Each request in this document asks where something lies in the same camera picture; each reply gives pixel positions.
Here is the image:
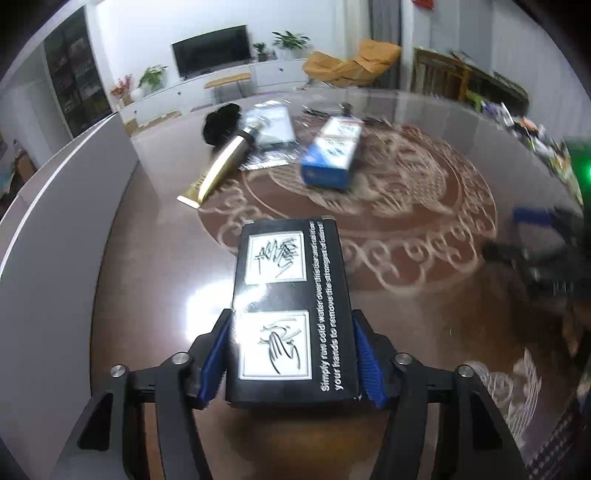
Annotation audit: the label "black fluffy scrunchie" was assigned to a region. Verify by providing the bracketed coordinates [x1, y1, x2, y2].
[202, 103, 242, 148]

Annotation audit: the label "black television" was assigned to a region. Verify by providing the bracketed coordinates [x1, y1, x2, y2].
[172, 25, 252, 79]

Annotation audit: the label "black printed box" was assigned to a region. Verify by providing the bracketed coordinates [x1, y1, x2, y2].
[226, 217, 361, 407]

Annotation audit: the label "red wall hanging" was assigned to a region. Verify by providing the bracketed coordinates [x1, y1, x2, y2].
[413, 0, 435, 10]

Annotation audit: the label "green potted plant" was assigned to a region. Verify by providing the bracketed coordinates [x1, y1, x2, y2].
[273, 30, 310, 59]
[138, 65, 167, 92]

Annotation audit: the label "white tv cabinet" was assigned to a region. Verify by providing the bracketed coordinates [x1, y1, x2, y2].
[120, 58, 308, 125]

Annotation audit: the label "blue white box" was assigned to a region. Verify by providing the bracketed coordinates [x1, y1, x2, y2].
[300, 116, 363, 190]

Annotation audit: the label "clear plastic packet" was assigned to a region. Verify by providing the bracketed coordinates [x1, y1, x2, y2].
[238, 101, 300, 171]

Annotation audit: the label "orange lounge chair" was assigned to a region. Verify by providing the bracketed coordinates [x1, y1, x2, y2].
[303, 39, 402, 88]

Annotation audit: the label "red flower vase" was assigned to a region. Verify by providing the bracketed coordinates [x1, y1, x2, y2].
[110, 75, 132, 106]

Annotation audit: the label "gold cosmetic tube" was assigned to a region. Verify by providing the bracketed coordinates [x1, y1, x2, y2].
[176, 116, 269, 210]

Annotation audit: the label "small wooden bench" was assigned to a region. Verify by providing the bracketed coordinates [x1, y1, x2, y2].
[204, 73, 252, 104]

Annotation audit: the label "green potted plant right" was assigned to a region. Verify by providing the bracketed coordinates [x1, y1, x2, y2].
[273, 30, 310, 59]

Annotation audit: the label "wooden side table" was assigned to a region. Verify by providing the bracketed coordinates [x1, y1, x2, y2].
[411, 47, 530, 116]

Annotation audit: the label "green potted plant left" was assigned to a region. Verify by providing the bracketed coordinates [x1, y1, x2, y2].
[138, 65, 167, 92]

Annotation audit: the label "dark glass display cabinet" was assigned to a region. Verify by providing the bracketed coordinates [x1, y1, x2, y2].
[43, 7, 112, 137]

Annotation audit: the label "white storage bin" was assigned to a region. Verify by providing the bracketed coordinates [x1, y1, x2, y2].
[1, 114, 138, 478]

